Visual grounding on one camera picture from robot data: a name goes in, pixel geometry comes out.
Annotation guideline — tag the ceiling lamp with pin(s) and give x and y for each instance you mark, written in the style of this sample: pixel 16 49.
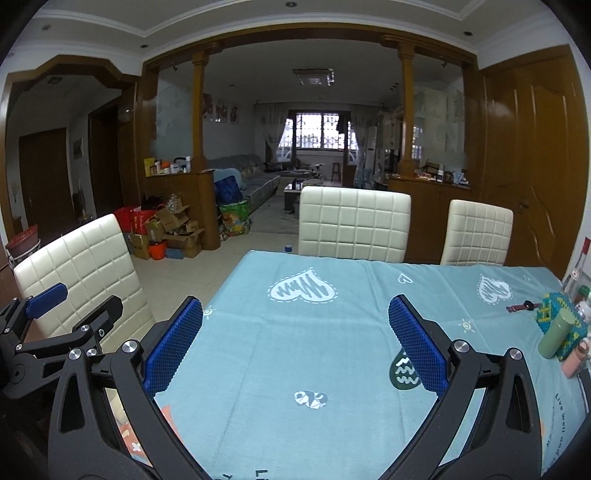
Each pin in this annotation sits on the ceiling lamp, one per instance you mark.
pixel 314 77

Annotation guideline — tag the small bottle with green cap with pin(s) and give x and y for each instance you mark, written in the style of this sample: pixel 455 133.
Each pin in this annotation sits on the small bottle with green cap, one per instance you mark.
pixel 584 300

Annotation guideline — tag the row of small bottles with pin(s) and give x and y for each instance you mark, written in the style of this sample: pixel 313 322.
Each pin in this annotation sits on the row of small bottles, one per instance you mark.
pixel 166 167

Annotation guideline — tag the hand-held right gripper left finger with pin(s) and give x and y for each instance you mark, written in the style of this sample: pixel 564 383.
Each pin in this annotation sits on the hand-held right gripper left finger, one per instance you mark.
pixel 171 346

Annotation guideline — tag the pile of cardboard boxes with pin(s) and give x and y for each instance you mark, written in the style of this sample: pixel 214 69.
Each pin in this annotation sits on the pile of cardboard boxes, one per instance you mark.
pixel 178 230

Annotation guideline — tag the red basin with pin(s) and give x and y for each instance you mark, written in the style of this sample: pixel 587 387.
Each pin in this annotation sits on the red basin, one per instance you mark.
pixel 22 240

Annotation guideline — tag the light blue printed tablecloth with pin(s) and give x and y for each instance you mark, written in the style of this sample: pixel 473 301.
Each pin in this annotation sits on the light blue printed tablecloth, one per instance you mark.
pixel 300 350

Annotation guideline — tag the grey sofa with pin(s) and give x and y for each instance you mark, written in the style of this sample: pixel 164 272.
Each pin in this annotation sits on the grey sofa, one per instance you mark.
pixel 254 180

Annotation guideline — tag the wall pictures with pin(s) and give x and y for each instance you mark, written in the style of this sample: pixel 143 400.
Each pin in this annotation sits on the wall pictures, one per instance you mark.
pixel 221 110

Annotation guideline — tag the green colourful bag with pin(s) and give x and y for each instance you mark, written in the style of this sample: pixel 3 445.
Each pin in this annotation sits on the green colourful bag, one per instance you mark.
pixel 235 219

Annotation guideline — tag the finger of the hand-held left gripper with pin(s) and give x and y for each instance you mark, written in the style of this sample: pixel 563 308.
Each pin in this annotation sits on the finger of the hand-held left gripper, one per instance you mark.
pixel 101 314
pixel 46 297

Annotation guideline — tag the wooden partition cabinet with bottles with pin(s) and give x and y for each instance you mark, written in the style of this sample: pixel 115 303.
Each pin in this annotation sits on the wooden partition cabinet with bottles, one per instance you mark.
pixel 203 203

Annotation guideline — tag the barred window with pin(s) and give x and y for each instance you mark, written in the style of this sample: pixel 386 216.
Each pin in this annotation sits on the barred window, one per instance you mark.
pixel 316 131

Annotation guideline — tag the green tumbler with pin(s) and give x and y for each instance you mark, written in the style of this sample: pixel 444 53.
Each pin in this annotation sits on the green tumbler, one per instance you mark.
pixel 556 332

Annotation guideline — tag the blue yellow beaded bag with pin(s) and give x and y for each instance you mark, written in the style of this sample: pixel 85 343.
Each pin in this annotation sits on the blue yellow beaded bag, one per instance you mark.
pixel 554 304

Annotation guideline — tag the orange bucket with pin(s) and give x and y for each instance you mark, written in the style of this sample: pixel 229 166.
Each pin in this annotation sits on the orange bucket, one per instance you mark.
pixel 158 251

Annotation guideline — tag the dark red watch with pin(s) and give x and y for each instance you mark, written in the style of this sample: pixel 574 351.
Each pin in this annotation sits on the dark red watch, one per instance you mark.
pixel 524 306

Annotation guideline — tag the pink cup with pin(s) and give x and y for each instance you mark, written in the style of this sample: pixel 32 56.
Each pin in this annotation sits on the pink cup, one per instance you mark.
pixel 577 360

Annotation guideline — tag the white quilted dining chair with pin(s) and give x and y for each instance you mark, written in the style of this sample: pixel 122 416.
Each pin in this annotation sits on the white quilted dining chair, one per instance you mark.
pixel 83 267
pixel 475 233
pixel 353 224

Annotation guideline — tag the coffee table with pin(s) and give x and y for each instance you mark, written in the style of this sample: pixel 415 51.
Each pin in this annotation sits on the coffee table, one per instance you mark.
pixel 293 194

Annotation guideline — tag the glass bottle with red cap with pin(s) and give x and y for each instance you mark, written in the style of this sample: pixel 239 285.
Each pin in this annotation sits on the glass bottle with red cap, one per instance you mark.
pixel 579 265

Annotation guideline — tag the wooden door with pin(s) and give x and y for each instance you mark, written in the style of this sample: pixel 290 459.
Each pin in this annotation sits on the wooden door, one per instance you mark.
pixel 531 161

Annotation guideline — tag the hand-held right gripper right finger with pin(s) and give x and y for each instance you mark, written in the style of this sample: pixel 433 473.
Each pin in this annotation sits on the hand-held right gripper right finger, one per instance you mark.
pixel 415 341

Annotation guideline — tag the red bag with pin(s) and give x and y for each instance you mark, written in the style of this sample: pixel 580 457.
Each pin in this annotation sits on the red bag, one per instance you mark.
pixel 134 219

